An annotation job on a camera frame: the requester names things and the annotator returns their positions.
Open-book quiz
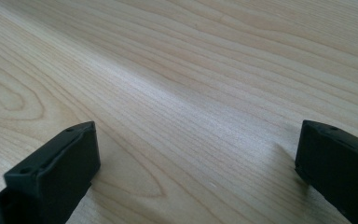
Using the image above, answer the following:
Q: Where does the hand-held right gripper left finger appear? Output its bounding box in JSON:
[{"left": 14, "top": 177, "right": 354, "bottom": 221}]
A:
[{"left": 0, "top": 120, "right": 102, "bottom": 224}]

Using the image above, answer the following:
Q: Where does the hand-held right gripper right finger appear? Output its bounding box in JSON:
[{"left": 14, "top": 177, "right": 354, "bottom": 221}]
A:
[{"left": 294, "top": 119, "right": 358, "bottom": 224}]

